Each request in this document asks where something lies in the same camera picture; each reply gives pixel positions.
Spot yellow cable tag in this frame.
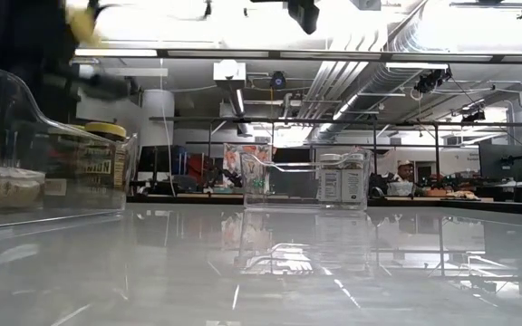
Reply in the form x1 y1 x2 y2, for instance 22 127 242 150
67 3 104 47

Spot black camera cluster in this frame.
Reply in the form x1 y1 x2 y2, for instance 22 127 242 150
413 67 453 95

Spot clear plastic bin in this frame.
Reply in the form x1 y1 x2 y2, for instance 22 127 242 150
0 61 139 231
239 148 374 213

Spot blue plastic container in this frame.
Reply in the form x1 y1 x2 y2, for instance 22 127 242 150
169 144 189 177

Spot white ceiling light fixture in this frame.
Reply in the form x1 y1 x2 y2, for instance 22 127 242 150
212 59 247 118

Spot person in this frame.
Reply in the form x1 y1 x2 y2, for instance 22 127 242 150
385 158 430 198

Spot red bag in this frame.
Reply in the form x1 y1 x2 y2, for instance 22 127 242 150
187 153 208 187

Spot black background shelf rack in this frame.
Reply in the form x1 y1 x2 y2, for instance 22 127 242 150
149 115 522 203

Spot floral patterned box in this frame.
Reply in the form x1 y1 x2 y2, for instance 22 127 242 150
223 143 275 194

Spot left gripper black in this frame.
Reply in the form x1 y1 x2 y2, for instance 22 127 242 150
38 70 132 105

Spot round black ceiling camera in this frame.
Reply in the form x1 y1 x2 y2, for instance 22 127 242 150
268 71 288 91

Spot white-label glass spice jar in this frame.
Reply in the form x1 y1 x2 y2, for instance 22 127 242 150
342 152 366 204
318 153 345 204

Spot silver ventilation ducts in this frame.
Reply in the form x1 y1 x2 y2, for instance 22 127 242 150
296 0 452 142

